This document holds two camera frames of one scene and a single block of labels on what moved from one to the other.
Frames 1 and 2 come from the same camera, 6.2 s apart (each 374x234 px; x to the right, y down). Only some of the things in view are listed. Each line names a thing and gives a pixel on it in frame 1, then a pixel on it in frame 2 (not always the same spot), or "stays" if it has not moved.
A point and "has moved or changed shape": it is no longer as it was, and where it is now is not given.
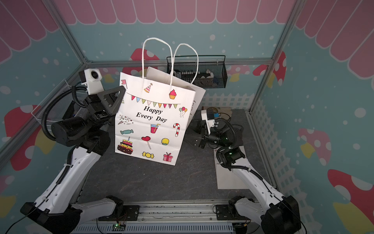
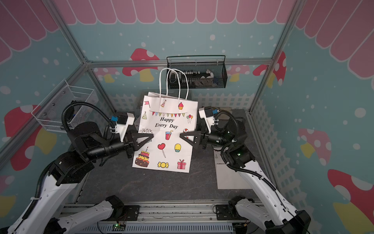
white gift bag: [155, 112] has moved or changed shape
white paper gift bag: [227, 179] stays
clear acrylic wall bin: [61, 103] stays
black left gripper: [111, 101] to [131, 142]
